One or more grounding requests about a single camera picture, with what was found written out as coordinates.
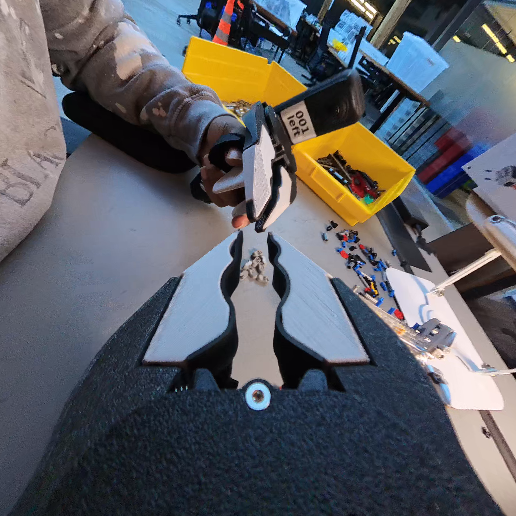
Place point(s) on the scattered small brick parts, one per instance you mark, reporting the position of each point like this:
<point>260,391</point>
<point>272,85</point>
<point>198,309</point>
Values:
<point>356,260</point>

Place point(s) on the blue-grey chair seat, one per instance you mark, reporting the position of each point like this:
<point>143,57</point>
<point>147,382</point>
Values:
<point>74,135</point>

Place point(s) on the heap of dark brick parts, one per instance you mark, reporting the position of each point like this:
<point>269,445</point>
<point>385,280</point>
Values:
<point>354,181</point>

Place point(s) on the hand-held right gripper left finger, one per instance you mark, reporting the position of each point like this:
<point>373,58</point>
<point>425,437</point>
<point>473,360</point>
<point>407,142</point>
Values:
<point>193,314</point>

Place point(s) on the wooden post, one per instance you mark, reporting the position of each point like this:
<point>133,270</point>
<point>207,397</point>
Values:
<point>389,24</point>

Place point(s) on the yellow bin holding brass parts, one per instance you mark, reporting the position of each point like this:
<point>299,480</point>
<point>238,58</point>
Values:
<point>225,64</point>

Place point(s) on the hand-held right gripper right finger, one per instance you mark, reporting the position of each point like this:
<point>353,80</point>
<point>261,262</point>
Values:
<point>318,318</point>

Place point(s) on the pile of grey connector pieces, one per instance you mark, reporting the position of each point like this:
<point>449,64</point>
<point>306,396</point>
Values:
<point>254,268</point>

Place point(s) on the ceiling light strip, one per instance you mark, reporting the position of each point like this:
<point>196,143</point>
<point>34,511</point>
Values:
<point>494,36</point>

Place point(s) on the instruction booklet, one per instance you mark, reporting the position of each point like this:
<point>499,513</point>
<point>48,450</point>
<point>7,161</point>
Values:
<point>496,177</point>

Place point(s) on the orange traffic cone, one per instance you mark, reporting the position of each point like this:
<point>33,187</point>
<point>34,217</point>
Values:
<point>223,28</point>

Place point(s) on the black office chair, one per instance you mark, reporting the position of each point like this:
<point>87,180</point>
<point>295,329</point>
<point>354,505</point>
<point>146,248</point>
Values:
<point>205,18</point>

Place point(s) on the yellow bin holding dark parts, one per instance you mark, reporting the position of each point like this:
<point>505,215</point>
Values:
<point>322,189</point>

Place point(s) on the white rounded board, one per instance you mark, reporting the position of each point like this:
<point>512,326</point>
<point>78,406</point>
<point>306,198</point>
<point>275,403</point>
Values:
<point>475,387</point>

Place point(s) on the heap of brass metal parts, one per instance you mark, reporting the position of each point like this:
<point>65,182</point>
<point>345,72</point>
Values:
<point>238,108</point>

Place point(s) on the red plastic crate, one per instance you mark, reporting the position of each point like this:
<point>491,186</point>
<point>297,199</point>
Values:
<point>447,149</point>

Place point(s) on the person's black trousers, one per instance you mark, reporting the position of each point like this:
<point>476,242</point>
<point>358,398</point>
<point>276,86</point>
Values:
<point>133,149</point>

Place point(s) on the person's left hand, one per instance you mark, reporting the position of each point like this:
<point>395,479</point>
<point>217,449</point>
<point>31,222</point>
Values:
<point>219,197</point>

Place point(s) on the white plastic container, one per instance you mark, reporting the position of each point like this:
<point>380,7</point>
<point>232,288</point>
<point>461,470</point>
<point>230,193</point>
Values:
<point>415,60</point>

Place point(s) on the grey toy brick assembly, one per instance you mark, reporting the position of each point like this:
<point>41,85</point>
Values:
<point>437,332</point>

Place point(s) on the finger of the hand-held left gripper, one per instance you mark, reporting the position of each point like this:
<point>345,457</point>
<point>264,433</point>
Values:
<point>258,173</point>
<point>282,193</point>

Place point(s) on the person's left forearm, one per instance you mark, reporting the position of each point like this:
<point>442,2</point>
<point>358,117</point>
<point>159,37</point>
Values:
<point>141,80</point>

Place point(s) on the blue plastic crate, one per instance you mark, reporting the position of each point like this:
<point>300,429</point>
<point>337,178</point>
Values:
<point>455,177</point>

